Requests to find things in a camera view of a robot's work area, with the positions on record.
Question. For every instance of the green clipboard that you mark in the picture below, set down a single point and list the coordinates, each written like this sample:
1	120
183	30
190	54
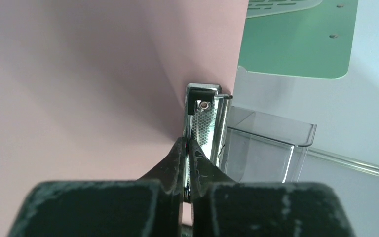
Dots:
311	43

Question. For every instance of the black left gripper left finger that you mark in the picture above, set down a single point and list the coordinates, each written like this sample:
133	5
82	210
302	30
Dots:
150	206

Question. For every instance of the transparent grey drawer box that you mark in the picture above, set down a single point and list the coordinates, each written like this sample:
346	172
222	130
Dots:
262	147

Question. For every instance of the pink paper sheet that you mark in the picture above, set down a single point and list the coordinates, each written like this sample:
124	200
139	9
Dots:
95	89

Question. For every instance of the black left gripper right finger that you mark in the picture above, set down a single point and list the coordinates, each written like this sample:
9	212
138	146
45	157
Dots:
222	207

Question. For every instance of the white file organizer rack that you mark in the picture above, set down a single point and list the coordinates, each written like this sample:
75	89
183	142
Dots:
259	8

